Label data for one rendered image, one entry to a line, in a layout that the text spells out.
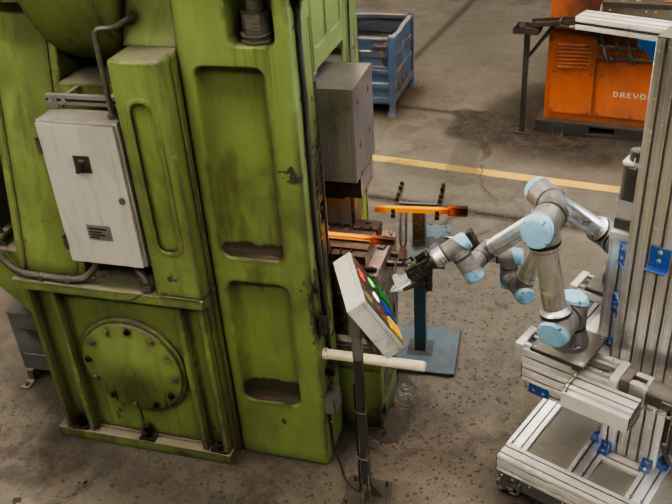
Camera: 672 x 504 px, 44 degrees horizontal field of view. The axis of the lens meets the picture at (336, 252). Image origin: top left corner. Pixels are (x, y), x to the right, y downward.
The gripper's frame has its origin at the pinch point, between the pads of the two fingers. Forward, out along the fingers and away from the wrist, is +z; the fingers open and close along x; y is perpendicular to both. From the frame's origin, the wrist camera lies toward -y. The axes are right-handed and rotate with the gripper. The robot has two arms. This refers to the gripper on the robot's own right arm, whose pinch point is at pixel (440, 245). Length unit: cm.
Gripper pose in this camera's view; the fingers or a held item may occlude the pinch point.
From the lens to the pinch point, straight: 359.9
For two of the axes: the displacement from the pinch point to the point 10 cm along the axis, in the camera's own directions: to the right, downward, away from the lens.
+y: 0.6, 8.5, 5.3
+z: -9.6, -1.0, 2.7
